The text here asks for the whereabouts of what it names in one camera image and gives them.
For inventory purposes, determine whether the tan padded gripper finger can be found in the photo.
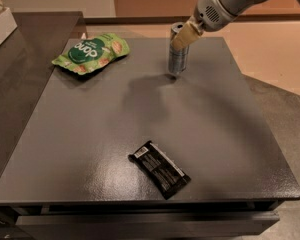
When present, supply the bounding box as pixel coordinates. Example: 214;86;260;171
171;16;203;51

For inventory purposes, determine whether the silver blue redbull can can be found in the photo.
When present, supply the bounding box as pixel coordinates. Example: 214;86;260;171
168;22;189;76

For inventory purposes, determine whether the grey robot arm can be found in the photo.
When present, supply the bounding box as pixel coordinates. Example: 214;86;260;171
171;0;300;50

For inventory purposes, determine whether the black rxbar chocolate wrapper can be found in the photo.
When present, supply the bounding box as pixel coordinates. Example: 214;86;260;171
128;141;191;199

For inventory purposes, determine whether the green snack chip bag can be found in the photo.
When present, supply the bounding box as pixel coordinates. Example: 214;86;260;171
52;33;130;75

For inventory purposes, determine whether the white box at left edge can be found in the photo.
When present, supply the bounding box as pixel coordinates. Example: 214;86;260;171
0;8;17;45

